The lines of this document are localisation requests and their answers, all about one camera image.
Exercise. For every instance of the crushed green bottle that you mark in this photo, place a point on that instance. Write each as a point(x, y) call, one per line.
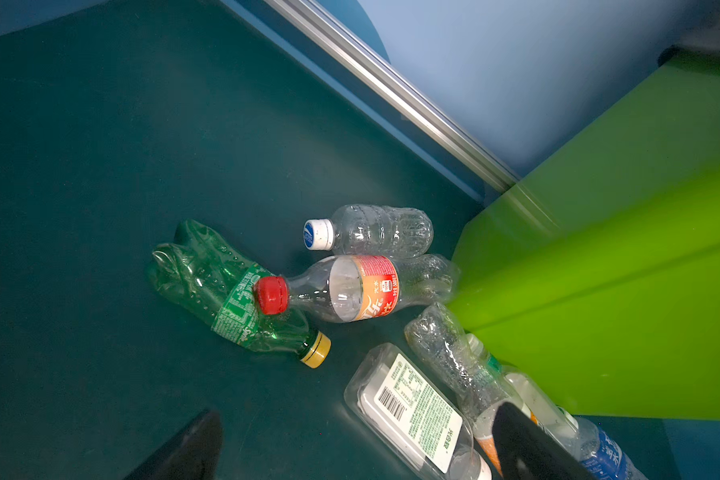
point(201, 272)

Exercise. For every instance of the clear bottle red label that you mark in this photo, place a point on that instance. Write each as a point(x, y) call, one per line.
point(350, 288)

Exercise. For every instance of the aluminium frame back rail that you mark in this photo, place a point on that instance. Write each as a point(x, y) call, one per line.
point(316, 23)

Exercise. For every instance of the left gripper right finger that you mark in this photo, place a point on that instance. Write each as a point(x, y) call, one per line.
point(526, 452)

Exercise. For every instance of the blue label water bottle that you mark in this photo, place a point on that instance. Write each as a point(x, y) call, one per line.
point(598, 453)

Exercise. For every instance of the clear bottle white cap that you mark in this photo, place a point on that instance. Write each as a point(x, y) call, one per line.
point(358, 229)

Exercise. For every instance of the small clear green-cap bottle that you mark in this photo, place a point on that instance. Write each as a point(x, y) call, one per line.
point(557, 422)

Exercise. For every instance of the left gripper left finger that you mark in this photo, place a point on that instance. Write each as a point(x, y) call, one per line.
point(192, 453)

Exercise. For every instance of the crushed orange label bottle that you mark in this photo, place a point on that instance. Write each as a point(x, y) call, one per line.
point(439, 341)

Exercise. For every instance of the green plastic trash bin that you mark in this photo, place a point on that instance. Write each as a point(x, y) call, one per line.
point(598, 274)

